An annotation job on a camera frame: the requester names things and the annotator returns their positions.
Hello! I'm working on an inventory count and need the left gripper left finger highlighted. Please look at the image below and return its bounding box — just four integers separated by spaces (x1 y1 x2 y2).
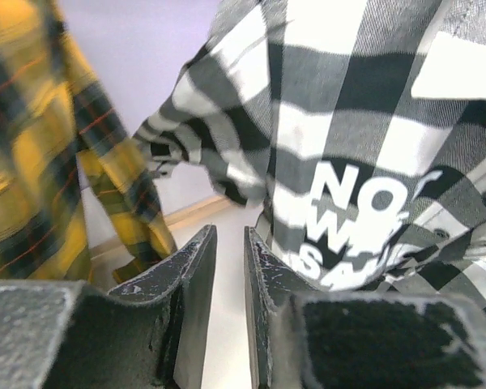
0 225 217 389

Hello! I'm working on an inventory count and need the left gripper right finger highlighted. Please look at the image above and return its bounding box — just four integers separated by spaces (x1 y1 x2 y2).
244 228 486 388

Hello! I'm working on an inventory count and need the black white checkered shirt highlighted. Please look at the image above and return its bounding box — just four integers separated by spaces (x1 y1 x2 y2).
134 1 486 313

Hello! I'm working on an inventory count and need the yellow plaid shirt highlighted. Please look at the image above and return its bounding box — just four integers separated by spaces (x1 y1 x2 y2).
0 1 177 283

